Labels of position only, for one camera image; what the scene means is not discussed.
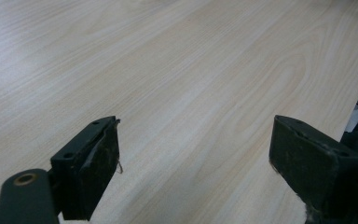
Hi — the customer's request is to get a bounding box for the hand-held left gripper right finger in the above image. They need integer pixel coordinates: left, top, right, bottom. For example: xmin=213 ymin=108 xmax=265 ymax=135
xmin=268 ymin=114 xmax=358 ymax=220

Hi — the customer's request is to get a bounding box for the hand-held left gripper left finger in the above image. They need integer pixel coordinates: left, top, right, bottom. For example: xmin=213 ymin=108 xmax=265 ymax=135
xmin=49 ymin=115 xmax=121 ymax=222

